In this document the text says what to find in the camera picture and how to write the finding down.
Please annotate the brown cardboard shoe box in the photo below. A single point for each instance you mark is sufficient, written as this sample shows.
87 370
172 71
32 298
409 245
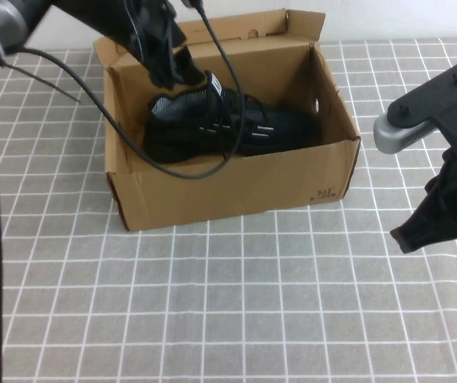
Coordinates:
232 195

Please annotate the grey white-checked tablecloth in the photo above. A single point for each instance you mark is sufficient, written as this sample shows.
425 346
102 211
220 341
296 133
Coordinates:
92 299

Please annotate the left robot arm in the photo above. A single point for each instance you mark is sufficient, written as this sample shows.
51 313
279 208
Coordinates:
5 16

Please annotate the black knit sneaker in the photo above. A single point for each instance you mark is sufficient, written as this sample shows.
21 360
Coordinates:
172 139

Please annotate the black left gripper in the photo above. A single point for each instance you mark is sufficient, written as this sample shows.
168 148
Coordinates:
148 24

